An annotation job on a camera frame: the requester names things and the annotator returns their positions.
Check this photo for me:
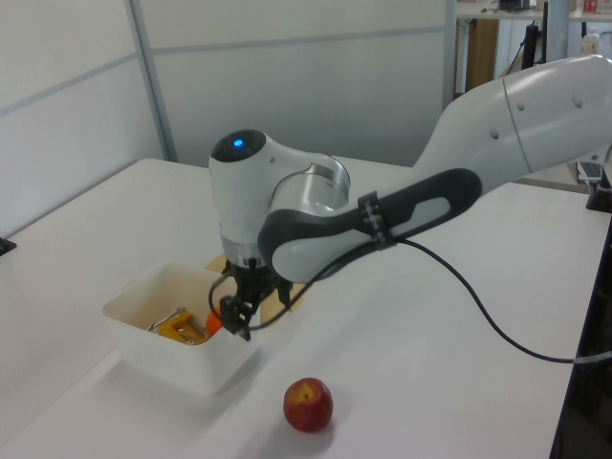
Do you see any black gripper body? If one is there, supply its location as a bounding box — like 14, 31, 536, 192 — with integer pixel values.
221, 259, 284, 305

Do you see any tan plastic container lid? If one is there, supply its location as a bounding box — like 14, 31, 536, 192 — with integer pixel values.
205, 254, 308, 313

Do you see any white plastic container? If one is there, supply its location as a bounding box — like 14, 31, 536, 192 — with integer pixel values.
100, 260, 262, 397

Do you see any small yellow C-clamp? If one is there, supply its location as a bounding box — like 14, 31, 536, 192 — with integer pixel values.
144, 307, 212, 347

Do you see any red toy apple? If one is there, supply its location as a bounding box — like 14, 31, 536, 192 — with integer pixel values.
282, 377, 335, 434

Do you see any wooden cabinet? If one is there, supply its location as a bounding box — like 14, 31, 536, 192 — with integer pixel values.
465, 17, 501, 93

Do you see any black monitor stand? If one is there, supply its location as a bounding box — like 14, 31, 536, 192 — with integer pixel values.
522, 0, 550, 74

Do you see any grey round column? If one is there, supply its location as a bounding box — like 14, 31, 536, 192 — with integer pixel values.
545, 0, 571, 63

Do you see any pale bottle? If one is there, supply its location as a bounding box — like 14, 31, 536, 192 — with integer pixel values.
579, 27, 601, 57

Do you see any black cable clip strap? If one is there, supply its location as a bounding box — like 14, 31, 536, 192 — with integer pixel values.
357, 189, 397, 252

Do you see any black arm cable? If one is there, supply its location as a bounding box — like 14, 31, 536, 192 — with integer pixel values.
208, 238, 612, 365

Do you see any grey partition post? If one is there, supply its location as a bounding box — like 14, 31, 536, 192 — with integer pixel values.
444, 0, 461, 102
123, 0, 180, 164

